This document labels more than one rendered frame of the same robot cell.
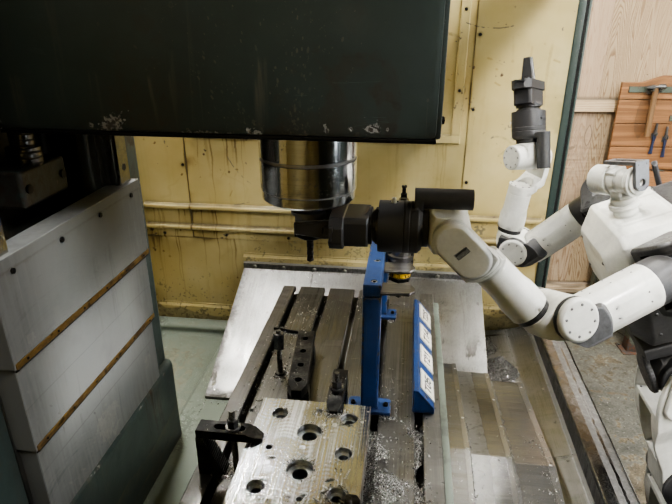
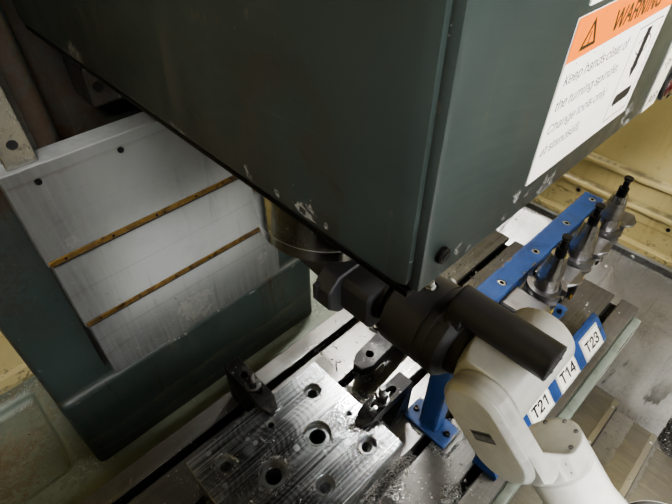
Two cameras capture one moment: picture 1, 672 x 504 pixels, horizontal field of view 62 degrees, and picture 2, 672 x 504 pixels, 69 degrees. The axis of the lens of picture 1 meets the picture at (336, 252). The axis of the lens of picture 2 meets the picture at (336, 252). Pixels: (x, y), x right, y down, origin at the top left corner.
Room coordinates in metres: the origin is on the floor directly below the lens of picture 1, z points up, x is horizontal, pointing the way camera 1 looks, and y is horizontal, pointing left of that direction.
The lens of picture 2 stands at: (0.58, -0.22, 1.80)
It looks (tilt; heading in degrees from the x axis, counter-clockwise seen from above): 43 degrees down; 39
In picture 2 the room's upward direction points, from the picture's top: straight up
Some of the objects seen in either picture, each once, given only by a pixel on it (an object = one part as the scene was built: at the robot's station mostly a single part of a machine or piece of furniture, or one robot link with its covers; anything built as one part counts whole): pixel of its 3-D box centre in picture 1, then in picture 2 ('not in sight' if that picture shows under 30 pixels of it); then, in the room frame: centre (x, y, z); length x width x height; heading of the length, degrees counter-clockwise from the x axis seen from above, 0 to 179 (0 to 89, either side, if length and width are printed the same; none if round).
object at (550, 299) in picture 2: (400, 258); (544, 288); (1.22, -0.15, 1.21); 0.06 x 0.06 x 0.03
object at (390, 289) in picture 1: (398, 289); not in sight; (1.06, -0.13, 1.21); 0.07 x 0.05 x 0.01; 83
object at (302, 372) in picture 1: (302, 368); (394, 336); (1.17, 0.08, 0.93); 0.26 x 0.05 x 0.06; 178
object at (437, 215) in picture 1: (436, 219); (492, 344); (0.88, -0.17, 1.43); 0.11 x 0.11 x 0.11; 83
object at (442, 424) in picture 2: (370, 353); (441, 382); (1.06, -0.08, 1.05); 0.10 x 0.05 x 0.30; 83
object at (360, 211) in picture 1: (367, 223); (393, 290); (0.89, -0.05, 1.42); 0.13 x 0.12 x 0.10; 173
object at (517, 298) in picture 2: (399, 268); (527, 306); (1.16, -0.15, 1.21); 0.07 x 0.05 x 0.01; 83
